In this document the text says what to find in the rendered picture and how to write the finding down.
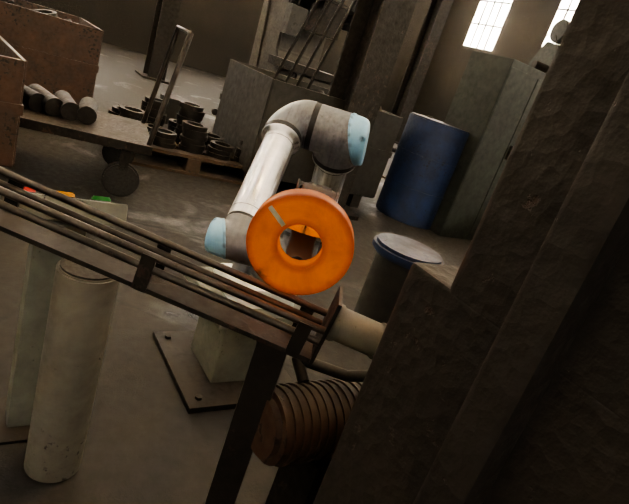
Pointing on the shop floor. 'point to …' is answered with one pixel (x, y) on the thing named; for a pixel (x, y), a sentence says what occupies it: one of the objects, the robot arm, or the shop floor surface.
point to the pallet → (185, 141)
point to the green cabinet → (484, 136)
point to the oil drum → (421, 170)
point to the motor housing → (302, 435)
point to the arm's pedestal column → (208, 365)
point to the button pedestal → (32, 333)
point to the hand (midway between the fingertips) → (304, 230)
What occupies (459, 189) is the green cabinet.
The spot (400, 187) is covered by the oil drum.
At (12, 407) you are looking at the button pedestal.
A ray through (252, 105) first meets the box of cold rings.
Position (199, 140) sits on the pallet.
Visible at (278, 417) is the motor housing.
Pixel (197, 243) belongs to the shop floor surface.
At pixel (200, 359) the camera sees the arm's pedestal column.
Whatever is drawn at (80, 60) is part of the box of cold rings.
